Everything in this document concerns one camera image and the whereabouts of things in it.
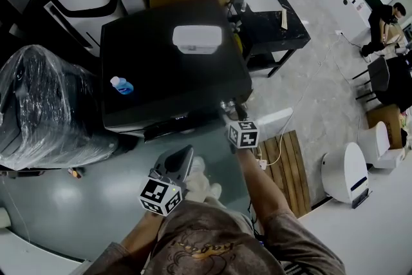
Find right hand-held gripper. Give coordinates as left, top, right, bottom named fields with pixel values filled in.
left=220, top=99, right=260, bottom=153

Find white plastic box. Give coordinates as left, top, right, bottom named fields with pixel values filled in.
left=171, top=24, right=224, bottom=55

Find white cable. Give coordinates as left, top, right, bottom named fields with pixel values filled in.
left=265, top=29, right=343, bottom=166

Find small cardboard box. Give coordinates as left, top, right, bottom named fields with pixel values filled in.
left=366, top=104, right=405, bottom=149

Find black low table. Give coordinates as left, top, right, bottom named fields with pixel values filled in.
left=227, top=0, right=312, bottom=79

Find person's beige trousers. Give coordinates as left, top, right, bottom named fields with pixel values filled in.
left=183, top=167, right=223, bottom=207

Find person's white shoe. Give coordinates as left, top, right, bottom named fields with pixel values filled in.
left=192, top=156, right=207, bottom=173
left=209, top=183, right=223, bottom=201

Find black chair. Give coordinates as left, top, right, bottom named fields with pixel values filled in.
left=351, top=55, right=392, bottom=104

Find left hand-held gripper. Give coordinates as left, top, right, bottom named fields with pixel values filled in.
left=138, top=144, right=195, bottom=217

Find white cabinet machine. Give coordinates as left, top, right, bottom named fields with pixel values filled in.
left=310, top=0, right=375, bottom=43

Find black washing machine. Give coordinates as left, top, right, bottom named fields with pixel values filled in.
left=100, top=0, right=254, bottom=143

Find plain white toilet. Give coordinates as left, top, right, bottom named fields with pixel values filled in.
left=357, top=120, right=405, bottom=170

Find plastic-wrapped black appliance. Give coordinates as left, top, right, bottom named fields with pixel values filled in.
left=0, top=44, right=117, bottom=171

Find wooden slat board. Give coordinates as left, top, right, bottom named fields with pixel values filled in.
left=257, top=129, right=312, bottom=219

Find person's left forearm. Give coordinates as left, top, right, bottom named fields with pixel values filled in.
left=120, top=211, right=162, bottom=256

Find blue liquid bottle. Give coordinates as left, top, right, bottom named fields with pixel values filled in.
left=109, top=75, right=135, bottom=95

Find wooden strip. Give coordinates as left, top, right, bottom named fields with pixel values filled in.
left=280, top=7, right=290, bottom=31

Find person's brown printed shirt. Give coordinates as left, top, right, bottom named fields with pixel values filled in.
left=92, top=198, right=347, bottom=275

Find white flat panel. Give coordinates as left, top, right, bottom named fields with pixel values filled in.
left=256, top=107, right=294, bottom=137

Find person's right forearm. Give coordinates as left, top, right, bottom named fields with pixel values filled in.
left=236, top=145, right=291, bottom=227

